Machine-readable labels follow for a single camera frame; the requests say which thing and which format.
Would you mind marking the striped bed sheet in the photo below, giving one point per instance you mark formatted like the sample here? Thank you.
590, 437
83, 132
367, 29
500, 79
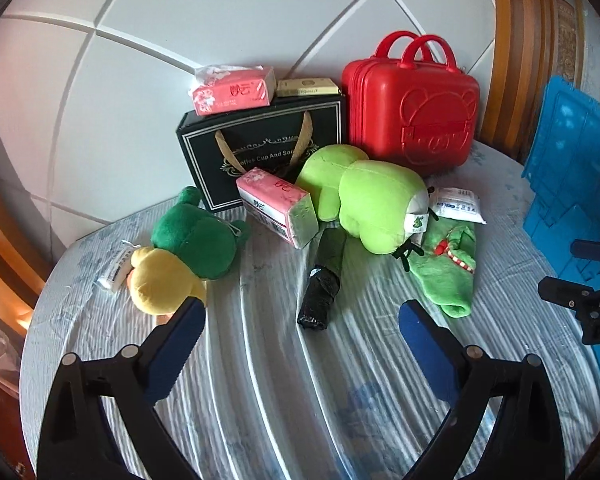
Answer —
280, 385

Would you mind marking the yellow duck plush green hood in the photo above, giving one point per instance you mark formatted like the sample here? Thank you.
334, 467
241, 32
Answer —
190, 240

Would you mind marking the wooden nightstand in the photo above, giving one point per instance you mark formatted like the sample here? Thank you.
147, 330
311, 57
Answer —
0, 410

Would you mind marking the blue plastic crate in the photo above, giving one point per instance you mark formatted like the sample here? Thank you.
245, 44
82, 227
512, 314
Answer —
570, 170

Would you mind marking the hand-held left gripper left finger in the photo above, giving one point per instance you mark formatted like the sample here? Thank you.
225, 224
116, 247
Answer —
180, 345

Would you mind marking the white mask packet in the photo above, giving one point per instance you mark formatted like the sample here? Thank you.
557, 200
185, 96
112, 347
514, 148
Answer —
455, 205

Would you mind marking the small white tube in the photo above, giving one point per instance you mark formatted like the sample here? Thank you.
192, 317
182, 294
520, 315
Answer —
115, 267

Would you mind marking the black gift bag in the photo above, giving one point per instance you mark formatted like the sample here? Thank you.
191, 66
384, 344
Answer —
260, 130

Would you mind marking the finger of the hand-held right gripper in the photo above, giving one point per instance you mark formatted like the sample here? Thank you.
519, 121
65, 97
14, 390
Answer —
565, 292
597, 251

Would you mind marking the wooden headboard frame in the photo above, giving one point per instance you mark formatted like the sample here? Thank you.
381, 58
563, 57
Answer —
515, 60

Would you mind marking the green fleece crocodile toy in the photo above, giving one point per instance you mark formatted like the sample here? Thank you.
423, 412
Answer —
442, 270

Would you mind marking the white quilted headboard panel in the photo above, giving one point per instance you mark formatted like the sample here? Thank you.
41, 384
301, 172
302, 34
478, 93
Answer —
180, 10

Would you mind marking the red mini suitcase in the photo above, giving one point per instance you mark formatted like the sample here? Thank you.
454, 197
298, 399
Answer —
420, 110

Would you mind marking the small gold box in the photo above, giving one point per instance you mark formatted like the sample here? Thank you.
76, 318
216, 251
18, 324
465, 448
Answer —
305, 87

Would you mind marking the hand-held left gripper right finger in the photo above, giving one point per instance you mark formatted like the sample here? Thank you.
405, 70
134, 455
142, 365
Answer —
427, 345

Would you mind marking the light green frog plush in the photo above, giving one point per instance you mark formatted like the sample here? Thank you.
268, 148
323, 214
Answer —
370, 195

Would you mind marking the pink tissue pack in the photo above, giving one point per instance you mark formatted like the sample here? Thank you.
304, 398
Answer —
270, 195
230, 92

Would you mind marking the black folded umbrella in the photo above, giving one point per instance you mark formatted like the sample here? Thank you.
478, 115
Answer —
320, 280

